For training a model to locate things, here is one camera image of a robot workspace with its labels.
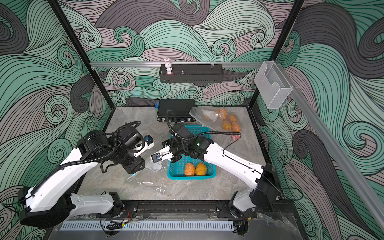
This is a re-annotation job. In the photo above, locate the clear blue-zipper bag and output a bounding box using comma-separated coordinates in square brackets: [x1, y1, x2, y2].
[126, 158, 169, 194]
[189, 107, 243, 133]

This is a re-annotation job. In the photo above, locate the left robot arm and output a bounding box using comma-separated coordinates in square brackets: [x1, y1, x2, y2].
[18, 121, 154, 229]

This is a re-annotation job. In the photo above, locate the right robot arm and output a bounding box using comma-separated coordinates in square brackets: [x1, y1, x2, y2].
[153, 110, 280, 217]

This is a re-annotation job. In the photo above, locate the teal plastic basket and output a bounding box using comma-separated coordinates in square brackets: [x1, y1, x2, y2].
[167, 125, 217, 181]

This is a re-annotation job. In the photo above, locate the black aluminium case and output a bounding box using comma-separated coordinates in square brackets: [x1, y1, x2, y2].
[157, 99, 196, 122]

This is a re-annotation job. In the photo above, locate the pink small toy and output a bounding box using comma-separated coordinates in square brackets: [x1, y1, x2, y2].
[231, 135, 241, 140]

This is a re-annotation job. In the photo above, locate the white pink bunny figurine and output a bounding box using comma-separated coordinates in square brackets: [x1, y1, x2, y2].
[164, 58, 173, 75]

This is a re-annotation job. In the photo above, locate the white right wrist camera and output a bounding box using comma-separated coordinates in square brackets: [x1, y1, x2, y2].
[151, 152, 174, 163]

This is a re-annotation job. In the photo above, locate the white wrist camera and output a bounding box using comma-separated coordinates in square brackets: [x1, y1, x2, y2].
[134, 135, 154, 157]
[151, 152, 174, 163]

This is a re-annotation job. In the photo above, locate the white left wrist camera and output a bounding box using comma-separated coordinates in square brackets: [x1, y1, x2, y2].
[134, 135, 154, 157]

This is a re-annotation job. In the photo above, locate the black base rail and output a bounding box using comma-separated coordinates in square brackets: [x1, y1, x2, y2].
[64, 199, 259, 215]

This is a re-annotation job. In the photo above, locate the white slotted cable duct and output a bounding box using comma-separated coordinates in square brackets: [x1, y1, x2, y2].
[60, 220, 234, 232]

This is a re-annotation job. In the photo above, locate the black wall shelf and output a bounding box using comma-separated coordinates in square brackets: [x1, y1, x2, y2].
[159, 64, 224, 84]

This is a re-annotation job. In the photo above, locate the clear acrylic wall holder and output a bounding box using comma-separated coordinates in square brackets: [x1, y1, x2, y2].
[255, 61, 293, 110]

